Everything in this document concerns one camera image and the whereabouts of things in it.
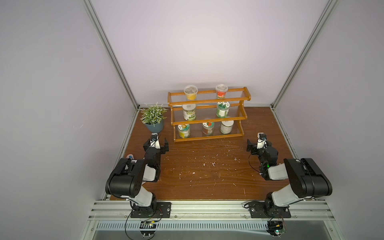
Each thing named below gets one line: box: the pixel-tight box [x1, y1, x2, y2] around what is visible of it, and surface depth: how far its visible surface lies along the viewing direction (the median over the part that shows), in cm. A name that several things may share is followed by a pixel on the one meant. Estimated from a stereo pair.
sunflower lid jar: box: [177, 124, 191, 139], surface depth 97 cm
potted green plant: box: [140, 102, 169, 133], surface depth 97 cm
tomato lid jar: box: [202, 122, 215, 136], surface depth 99 cm
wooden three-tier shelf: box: [167, 87, 252, 142], surface depth 94 cm
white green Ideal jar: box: [182, 103, 197, 121], surface depth 89 cm
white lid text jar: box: [220, 120, 234, 135], surface depth 97 cm
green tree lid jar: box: [216, 101, 230, 119], surface depth 91 cm
